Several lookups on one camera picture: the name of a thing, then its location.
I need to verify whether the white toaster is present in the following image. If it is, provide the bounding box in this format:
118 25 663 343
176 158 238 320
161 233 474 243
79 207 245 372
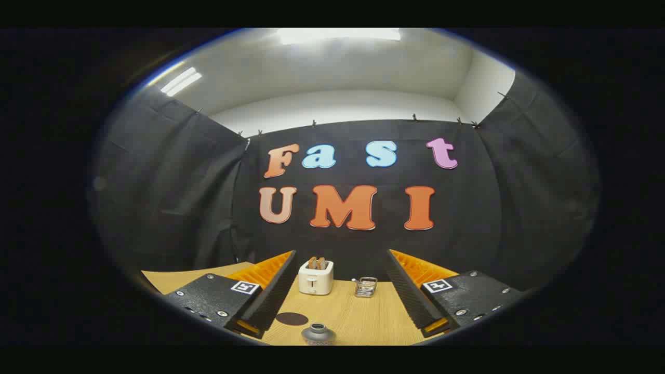
298 260 334 296

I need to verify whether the black backdrop cloth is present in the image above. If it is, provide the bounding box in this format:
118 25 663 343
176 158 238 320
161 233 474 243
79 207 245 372
91 68 598 291

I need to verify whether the wooden table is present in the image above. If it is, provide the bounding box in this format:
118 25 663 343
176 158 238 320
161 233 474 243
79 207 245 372
141 262 458 346

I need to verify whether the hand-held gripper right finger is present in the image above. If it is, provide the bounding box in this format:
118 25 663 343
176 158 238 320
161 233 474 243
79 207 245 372
384 249 525 338

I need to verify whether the metal wire holder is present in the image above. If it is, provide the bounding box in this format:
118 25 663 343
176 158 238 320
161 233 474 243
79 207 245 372
353 277 378 298

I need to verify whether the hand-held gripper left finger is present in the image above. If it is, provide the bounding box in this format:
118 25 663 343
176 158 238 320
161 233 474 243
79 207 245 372
165 250 298 339

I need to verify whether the silver juice bottle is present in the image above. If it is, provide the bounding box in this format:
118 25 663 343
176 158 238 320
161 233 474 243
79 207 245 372
301 323 337 346

